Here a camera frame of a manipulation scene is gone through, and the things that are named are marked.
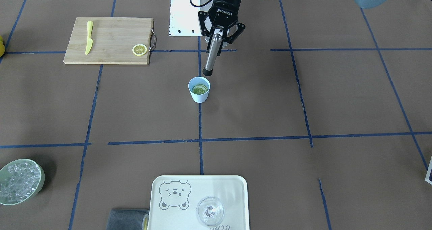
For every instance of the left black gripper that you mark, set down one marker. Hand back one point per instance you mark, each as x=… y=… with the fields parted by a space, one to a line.
x=226 y=4

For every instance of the steel muddler black tip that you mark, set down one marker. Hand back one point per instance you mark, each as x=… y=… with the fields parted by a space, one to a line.
x=214 y=45

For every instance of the yellow lemon slice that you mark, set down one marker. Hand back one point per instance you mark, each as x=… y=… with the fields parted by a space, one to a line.
x=199 y=89

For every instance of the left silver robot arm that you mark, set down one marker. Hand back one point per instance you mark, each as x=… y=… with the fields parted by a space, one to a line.
x=326 y=20

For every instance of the light blue cup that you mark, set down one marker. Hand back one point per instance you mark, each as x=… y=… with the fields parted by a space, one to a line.
x=195 y=81

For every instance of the bamboo cutting board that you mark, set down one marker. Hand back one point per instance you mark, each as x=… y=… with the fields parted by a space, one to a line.
x=113 y=40

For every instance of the yellow plastic knife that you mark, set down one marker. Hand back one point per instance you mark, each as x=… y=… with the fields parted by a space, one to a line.
x=89 y=40

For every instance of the cream serving tray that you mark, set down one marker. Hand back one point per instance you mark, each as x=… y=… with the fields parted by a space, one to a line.
x=174 y=200

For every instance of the clear wine glass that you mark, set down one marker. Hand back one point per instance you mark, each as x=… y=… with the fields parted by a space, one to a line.
x=210 y=211

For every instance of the dark grey folded cloth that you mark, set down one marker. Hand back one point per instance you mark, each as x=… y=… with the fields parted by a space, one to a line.
x=128 y=219

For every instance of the green bowl of ice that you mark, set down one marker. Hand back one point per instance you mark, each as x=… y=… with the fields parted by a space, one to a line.
x=20 y=180

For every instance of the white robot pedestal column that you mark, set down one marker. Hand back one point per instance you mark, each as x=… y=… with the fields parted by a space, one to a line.
x=184 y=17

